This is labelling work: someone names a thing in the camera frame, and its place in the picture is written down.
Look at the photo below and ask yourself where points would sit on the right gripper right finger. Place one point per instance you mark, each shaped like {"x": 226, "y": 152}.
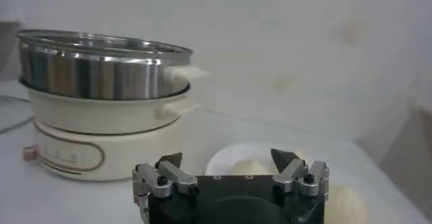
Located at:
{"x": 290, "y": 173}

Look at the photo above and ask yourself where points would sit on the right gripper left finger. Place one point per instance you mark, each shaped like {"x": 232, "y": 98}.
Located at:
{"x": 175, "y": 174}

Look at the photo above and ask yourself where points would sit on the stainless steel steamer basket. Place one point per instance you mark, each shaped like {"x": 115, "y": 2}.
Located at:
{"x": 84, "y": 73}

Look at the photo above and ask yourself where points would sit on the cream electric cooker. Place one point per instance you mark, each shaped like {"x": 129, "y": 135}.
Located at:
{"x": 135, "y": 158}

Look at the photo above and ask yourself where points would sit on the white round plate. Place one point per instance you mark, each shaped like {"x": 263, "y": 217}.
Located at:
{"x": 222, "y": 161}

